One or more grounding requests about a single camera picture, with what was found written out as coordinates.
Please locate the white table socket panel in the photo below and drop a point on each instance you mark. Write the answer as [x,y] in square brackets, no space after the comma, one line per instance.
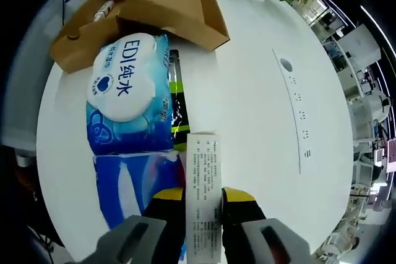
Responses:
[286,65]

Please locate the pink screen monitor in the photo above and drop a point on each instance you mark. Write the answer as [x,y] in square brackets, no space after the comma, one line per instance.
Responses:
[391,155]

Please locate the white pump bottle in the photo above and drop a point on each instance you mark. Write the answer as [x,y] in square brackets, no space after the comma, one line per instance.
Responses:
[103,10]

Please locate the black green grey pouch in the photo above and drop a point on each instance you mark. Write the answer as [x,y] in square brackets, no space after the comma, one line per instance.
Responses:
[179,115]

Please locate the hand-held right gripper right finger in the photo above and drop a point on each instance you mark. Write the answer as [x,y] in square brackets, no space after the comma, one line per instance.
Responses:
[238,214]

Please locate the long white carton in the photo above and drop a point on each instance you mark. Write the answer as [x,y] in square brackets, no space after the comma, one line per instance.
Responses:
[204,183]

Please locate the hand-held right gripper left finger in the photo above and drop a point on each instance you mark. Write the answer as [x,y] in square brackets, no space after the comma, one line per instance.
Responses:
[167,220]

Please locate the white blue wet wipes pack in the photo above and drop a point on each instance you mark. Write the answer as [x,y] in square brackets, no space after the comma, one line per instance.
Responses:
[123,91]

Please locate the brown cardboard shoe box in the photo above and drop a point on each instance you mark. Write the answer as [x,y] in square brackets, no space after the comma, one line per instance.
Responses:
[173,7]

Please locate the blue soft tissue pack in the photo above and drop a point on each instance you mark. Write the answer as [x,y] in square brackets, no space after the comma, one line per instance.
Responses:
[123,183]

